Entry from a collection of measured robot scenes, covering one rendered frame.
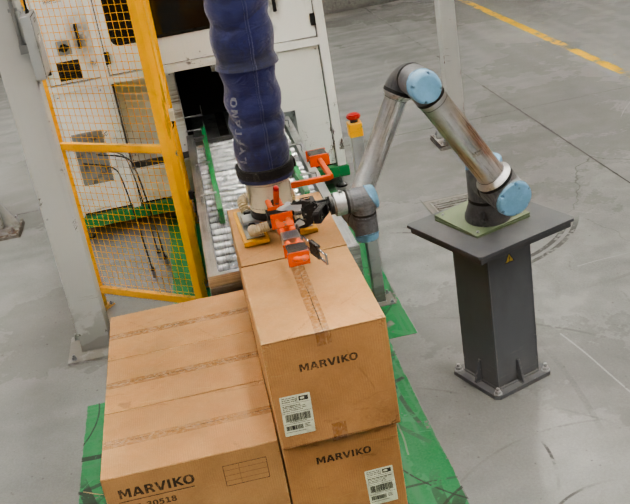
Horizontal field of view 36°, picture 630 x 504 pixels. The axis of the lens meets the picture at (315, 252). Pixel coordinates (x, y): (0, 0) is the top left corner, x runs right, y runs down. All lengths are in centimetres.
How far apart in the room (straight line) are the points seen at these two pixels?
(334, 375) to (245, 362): 71
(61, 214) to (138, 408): 163
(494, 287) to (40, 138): 227
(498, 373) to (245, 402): 127
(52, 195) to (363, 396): 232
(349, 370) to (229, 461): 52
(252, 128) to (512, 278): 129
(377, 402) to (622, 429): 126
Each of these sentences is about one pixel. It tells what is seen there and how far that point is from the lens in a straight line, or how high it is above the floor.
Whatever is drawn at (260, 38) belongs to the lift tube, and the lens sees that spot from 354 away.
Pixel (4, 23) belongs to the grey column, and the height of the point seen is 175.
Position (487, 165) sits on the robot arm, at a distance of 373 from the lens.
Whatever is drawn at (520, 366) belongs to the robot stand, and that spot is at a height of 10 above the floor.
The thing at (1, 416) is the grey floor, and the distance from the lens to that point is 499.
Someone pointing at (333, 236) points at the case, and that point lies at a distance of 366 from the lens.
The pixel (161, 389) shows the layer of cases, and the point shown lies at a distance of 370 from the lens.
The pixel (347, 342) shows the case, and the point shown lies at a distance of 305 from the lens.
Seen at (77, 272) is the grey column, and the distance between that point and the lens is 510.
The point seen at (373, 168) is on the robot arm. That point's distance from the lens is 370.
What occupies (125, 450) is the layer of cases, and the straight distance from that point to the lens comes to 342.
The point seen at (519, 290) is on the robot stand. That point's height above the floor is 45.
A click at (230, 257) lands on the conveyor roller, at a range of 465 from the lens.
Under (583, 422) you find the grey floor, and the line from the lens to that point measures 414.
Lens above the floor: 240
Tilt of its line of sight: 24 degrees down
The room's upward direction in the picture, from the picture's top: 10 degrees counter-clockwise
